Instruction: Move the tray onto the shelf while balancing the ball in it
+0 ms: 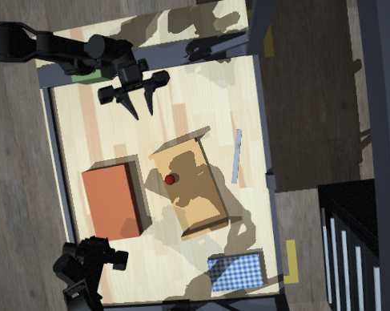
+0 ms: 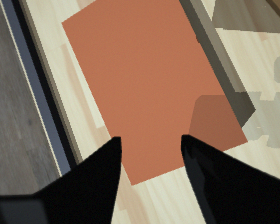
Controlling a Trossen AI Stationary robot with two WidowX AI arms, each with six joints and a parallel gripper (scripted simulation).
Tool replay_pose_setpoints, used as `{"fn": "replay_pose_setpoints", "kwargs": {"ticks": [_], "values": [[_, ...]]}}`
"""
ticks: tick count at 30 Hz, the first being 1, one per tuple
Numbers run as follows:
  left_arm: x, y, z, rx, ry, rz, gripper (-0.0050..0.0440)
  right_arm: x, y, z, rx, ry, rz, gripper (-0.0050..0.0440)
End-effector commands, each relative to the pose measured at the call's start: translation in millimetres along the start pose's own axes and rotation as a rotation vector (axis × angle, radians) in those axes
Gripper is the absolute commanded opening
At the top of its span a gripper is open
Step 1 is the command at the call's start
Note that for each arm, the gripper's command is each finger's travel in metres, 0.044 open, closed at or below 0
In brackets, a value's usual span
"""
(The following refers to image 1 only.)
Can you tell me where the red ball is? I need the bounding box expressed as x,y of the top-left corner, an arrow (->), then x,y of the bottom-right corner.
165,175 -> 175,185

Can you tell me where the tan wooden tray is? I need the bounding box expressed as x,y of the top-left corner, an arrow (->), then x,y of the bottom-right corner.
148,137 -> 229,241

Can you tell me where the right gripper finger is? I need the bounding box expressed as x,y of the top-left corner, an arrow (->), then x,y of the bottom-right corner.
144,84 -> 157,116
116,92 -> 139,120

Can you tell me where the blue checkered cloth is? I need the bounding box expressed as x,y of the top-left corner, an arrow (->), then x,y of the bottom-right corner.
207,252 -> 263,292

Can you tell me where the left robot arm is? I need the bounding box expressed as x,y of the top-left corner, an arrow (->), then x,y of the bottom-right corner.
53,236 -> 107,311

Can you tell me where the orange-brown rectangular block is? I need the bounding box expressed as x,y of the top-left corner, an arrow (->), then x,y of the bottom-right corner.
81,163 -> 143,241

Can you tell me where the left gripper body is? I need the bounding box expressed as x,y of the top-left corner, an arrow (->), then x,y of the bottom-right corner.
62,242 -> 129,277

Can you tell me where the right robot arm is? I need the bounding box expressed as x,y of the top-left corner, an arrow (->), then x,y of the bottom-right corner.
0,22 -> 149,85

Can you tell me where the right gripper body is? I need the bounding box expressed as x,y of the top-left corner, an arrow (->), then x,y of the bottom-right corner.
98,57 -> 170,105

